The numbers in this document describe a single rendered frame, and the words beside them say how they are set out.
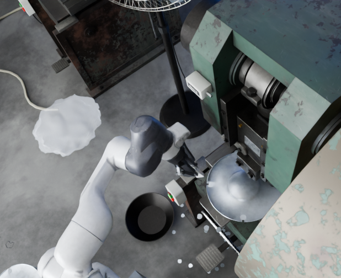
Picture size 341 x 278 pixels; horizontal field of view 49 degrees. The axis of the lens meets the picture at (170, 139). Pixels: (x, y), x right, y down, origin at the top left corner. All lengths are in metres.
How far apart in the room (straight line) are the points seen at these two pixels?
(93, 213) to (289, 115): 0.57
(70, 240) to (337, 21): 0.85
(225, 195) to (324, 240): 0.92
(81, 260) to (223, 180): 0.68
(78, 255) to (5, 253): 1.63
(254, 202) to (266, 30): 0.74
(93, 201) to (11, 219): 1.66
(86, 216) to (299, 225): 0.63
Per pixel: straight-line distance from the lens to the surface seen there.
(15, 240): 2.65
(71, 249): 1.05
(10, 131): 3.05
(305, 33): 0.93
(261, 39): 0.91
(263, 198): 1.47
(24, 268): 2.20
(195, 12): 1.12
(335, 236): 0.58
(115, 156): 1.16
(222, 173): 1.51
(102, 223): 1.06
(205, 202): 1.47
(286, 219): 0.61
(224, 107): 1.11
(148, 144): 1.10
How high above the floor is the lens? 2.17
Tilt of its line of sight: 60 degrees down
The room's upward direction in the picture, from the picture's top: 21 degrees counter-clockwise
